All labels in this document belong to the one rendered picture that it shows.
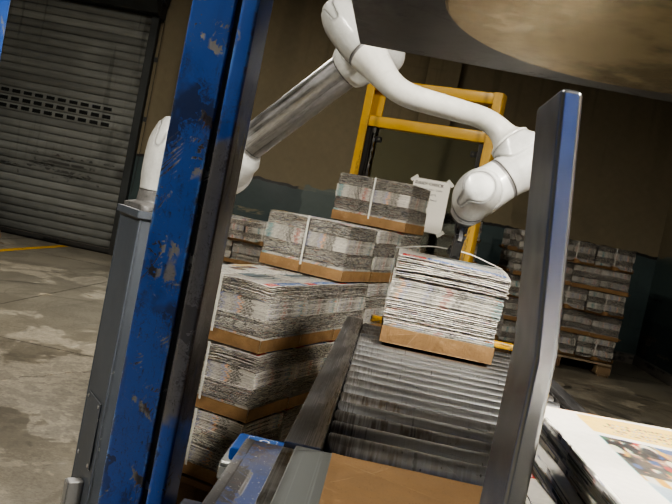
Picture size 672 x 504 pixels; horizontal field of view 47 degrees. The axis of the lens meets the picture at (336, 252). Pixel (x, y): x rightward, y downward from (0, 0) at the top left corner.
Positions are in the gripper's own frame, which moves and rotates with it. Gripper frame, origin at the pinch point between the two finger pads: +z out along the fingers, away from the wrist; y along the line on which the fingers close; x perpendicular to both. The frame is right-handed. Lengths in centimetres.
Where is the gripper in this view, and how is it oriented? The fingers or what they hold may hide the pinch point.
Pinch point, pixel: (457, 227)
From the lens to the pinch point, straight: 214.0
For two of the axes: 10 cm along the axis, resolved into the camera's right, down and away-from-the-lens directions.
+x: 9.8, 2.1, -0.7
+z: 0.3, 2.0, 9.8
